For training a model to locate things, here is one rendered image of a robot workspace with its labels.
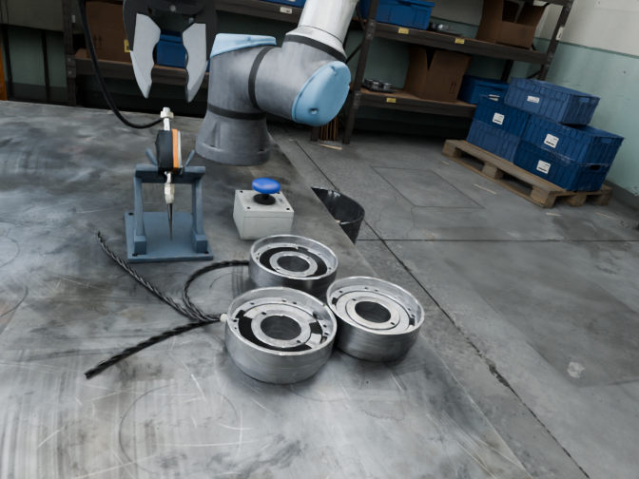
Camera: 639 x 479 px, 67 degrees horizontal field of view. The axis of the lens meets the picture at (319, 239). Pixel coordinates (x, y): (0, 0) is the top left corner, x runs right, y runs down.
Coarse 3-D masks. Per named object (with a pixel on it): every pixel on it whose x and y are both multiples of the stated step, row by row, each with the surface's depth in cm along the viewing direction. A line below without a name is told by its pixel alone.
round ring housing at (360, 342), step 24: (336, 288) 54; (360, 288) 55; (384, 288) 56; (336, 312) 48; (360, 312) 54; (384, 312) 53; (408, 312) 53; (336, 336) 49; (360, 336) 47; (384, 336) 47; (408, 336) 48; (384, 360) 49
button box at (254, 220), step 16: (240, 192) 70; (256, 192) 71; (240, 208) 68; (256, 208) 66; (272, 208) 67; (288, 208) 68; (240, 224) 68; (256, 224) 67; (272, 224) 67; (288, 224) 68
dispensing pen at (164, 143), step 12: (168, 108) 61; (168, 120) 61; (168, 132) 59; (156, 144) 61; (168, 144) 59; (156, 156) 62; (168, 156) 59; (168, 168) 59; (168, 180) 60; (168, 192) 60; (168, 204) 60; (168, 216) 60
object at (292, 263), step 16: (272, 240) 61; (288, 240) 62; (304, 240) 62; (256, 256) 58; (272, 256) 58; (288, 256) 59; (304, 256) 60; (320, 256) 61; (336, 256) 59; (256, 272) 55; (272, 272) 53; (288, 272) 56; (304, 272) 56; (336, 272) 57; (304, 288) 53; (320, 288) 55
